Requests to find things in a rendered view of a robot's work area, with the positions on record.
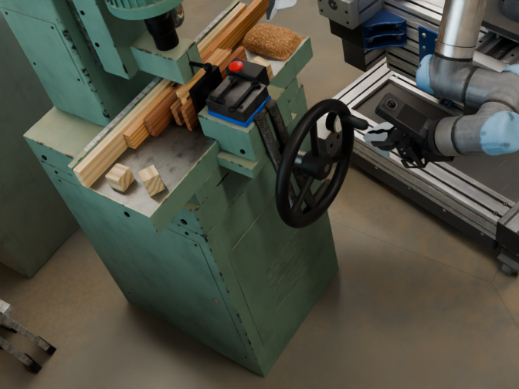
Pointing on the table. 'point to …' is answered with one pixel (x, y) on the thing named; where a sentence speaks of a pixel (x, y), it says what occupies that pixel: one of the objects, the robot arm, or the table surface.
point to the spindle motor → (140, 8)
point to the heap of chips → (271, 41)
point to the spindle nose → (163, 31)
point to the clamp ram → (205, 87)
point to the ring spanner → (243, 96)
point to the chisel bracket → (167, 59)
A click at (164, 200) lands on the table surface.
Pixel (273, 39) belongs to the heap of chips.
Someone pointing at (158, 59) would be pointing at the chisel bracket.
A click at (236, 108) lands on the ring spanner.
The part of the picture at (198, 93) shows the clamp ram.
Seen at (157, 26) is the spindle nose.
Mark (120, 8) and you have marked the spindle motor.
